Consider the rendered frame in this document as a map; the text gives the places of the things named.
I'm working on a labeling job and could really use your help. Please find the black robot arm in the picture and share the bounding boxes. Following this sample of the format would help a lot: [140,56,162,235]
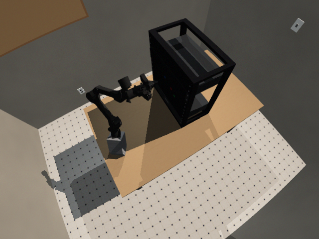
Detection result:
[86,76,152,139]

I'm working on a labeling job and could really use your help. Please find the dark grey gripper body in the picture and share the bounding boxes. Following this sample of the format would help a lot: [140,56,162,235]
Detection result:
[133,73,150,97]

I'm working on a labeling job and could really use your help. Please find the black server rack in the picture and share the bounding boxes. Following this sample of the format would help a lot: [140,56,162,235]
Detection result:
[149,18,236,128]

